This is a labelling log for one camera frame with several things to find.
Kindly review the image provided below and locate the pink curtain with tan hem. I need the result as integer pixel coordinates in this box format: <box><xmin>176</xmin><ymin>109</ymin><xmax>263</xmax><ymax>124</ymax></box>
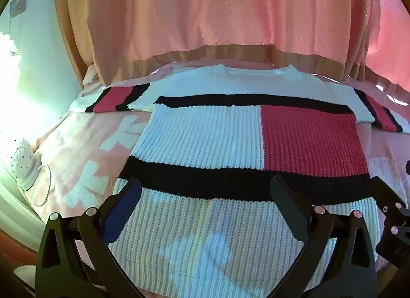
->
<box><xmin>53</xmin><ymin>0</ymin><xmax>410</xmax><ymax>106</ymax></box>

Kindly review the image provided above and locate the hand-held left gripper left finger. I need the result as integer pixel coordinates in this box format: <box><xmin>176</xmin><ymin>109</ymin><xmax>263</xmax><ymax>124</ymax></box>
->
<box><xmin>35</xmin><ymin>178</ymin><xmax>142</xmax><ymax>298</ymax></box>

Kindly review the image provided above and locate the white dotted round device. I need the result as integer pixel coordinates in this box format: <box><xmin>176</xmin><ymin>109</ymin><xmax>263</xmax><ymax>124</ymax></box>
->
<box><xmin>6</xmin><ymin>138</ymin><xmax>44</xmax><ymax>190</ymax></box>

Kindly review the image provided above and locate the white red black knit sweater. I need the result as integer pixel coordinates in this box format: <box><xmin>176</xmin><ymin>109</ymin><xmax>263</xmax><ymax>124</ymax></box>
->
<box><xmin>70</xmin><ymin>64</ymin><xmax>403</xmax><ymax>298</ymax></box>

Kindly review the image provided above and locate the white wall socket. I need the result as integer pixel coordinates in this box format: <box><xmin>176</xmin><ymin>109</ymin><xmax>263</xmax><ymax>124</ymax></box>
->
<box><xmin>9</xmin><ymin>0</ymin><xmax>27</xmax><ymax>17</ymax></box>

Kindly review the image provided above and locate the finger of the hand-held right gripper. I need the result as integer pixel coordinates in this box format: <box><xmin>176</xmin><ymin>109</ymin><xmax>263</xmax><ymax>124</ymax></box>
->
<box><xmin>370</xmin><ymin>176</ymin><xmax>410</xmax><ymax>264</ymax></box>

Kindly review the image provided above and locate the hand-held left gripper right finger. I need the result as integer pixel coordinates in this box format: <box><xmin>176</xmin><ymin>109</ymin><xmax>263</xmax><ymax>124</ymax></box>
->
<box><xmin>270</xmin><ymin>176</ymin><xmax>379</xmax><ymax>298</ymax></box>

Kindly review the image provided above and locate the pink blanket with white bows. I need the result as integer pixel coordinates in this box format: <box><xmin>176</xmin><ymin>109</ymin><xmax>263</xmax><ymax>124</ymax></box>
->
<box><xmin>32</xmin><ymin>59</ymin><xmax>410</xmax><ymax>298</ymax></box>

